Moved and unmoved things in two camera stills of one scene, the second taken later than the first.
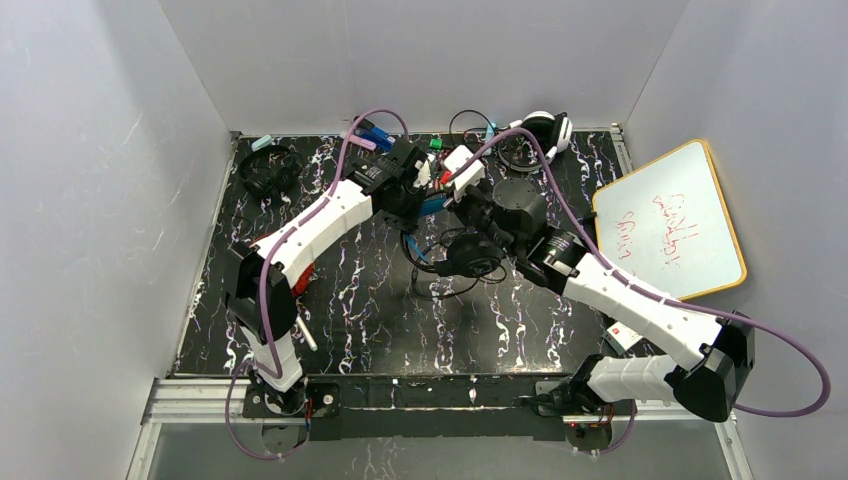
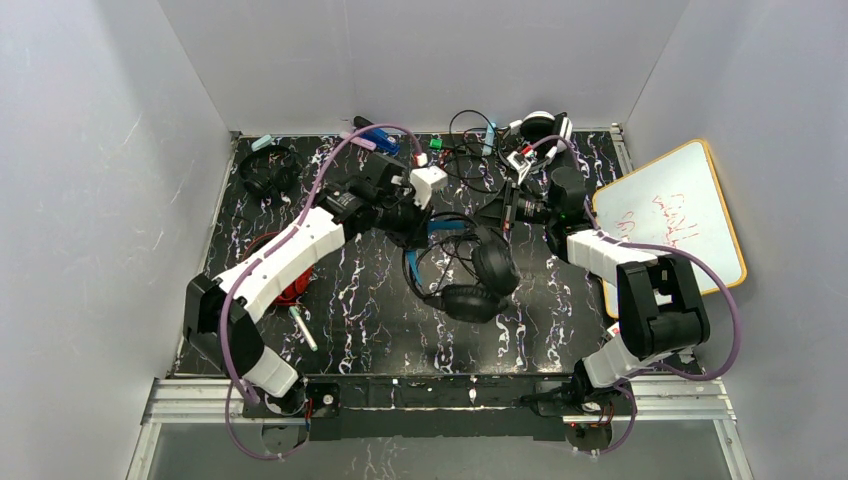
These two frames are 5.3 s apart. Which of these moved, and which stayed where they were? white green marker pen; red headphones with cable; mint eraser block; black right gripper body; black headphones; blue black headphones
Moved: blue black headphones; black right gripper body
Stayed: mint eraser block; black headphones; white green marker pen; red headphones with cable
